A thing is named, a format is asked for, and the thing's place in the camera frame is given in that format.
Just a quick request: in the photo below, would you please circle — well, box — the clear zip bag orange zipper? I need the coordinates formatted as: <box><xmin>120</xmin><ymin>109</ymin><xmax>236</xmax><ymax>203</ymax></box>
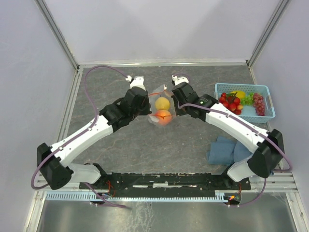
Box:
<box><xmin>148</xmin><ymin>84</ymin><xmax>177</xmax><ymax>127</ymax></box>

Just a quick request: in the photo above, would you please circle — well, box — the green grape bunch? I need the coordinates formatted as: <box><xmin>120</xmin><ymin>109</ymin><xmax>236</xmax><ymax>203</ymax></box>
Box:
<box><xmin>240</xmin><ymin>92</ymin><xmax>254</xmax><ymax>106</ymax></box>

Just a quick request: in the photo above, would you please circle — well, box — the red cherry bunch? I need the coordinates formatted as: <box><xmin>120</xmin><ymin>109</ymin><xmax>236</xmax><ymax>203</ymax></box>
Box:
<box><xmin>219</xmin><ymin>92</ymin><xmax>244</xmax><ymax>115</ymax></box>

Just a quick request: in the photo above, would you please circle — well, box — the aluminium frame rail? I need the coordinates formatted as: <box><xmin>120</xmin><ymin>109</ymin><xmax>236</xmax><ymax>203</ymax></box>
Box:
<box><xmin>247</xmin><ymin>173</ymin><xmax>298</xmax><ymax>193</ymax></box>

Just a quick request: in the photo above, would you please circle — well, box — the orange peach fruit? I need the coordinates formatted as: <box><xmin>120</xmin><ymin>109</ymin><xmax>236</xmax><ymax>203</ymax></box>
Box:
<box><xmin>155</xmin><ymin>110</ymin><xmax>172</xmax><ymax>126</ymax></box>

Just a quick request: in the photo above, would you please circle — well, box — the yellow lemon fruit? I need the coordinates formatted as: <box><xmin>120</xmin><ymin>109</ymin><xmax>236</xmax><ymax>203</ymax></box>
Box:
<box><xmin>230</xmin><ymin>90</ymin><xmax>246</xmax><ymax>99</ymax></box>

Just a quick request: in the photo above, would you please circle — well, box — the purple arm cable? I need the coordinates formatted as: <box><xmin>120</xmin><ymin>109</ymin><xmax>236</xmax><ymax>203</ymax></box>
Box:
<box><xmin>30</xmin><ymin>65</ymin><xmax>132</xmax><ymax>208</ymax></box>
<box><xmin>173</xmin><ymin>73</ymin><xmax>293</xmax><ymax>208</ymax></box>

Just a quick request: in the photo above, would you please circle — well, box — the yellow mango fruit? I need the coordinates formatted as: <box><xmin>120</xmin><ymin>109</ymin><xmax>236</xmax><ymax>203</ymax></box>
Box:
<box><xmin>155</xmin><ymin>97</ymin><xmax>170</xmax><ymax>110</ymax></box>

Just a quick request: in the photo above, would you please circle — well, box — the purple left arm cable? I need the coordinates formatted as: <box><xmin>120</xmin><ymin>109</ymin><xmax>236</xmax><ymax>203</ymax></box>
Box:
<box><xmin>30</xmin><ymin>65</ymin><xmax>132</xmax><ymax>208</ymax></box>

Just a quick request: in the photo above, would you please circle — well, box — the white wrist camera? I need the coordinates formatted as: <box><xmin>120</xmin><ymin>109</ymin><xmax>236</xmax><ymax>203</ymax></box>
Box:
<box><xmin>171</xmin><ymin>74</ymin><xmax>189</xmax><ymax>86</ymax></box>
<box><xmin>126</xmin><ymin>75</ymin><xmax>146</xmax><ymax>90</ymax></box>

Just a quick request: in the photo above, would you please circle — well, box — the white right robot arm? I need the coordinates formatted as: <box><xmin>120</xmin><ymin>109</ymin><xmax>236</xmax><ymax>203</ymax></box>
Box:
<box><xmin>171</xmin><ymin>80</ymin><xmax>285</xmax><ymax>189</ymax></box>

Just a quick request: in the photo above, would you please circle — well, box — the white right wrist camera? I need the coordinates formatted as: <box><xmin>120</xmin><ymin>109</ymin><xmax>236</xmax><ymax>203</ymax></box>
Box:
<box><xmin>171</xmin><ymin>74</ymin><xmax>189</xmax><ymax>86</ymax></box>

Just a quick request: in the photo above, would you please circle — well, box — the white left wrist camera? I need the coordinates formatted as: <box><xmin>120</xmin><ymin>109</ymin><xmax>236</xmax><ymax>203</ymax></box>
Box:
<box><xmin>126</xmin><ymin>75</ymin><xmax>146</xmax><ymax>90</ymax></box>

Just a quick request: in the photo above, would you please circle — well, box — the light blue cable duct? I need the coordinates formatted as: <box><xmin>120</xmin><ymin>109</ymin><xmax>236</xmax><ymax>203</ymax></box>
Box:
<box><xmin>45</xmin><ymin>190</ymin><xmax>229</xmax><ymax>202</ymax></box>

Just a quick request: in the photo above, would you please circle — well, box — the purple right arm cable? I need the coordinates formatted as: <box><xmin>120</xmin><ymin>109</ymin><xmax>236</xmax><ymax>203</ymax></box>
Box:
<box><xmin>173</xmin><ymin>73</ymin><xmax>293</xmax><ymax>208</ymax></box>

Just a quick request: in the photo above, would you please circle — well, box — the blue cloth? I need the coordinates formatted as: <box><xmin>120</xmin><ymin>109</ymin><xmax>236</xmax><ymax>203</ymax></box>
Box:
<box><xmin>206</xmin><ymin>136</ymin><xmax>252</xmax><ymax>165</ymax></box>

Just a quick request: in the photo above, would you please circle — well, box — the purple grape bunch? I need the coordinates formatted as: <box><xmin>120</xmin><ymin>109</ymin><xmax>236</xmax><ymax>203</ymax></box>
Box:
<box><xmin>253</xmin><ymin>93</ymin><xmax>265</xmax><ymax>116</ymax></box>

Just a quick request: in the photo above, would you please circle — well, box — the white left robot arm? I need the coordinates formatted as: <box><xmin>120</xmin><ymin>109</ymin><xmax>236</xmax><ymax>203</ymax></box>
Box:
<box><xmin>36</xmin><ymin>87</ymin><xmax>150</xmax><ymax>190</ymax></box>

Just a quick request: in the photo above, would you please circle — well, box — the light blue plastic basket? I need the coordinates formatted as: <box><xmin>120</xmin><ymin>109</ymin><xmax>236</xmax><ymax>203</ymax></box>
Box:
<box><xmin>215</xmin><ymin>83</ymin><xmax>275</xmax><ymax>123</ymax></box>

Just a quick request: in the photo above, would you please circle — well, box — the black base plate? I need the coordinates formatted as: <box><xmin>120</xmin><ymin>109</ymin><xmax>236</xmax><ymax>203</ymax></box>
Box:
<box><xmin>91</xmin><ymin>173</ymin><xmax>251</xmax><ymax>198</ymax></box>

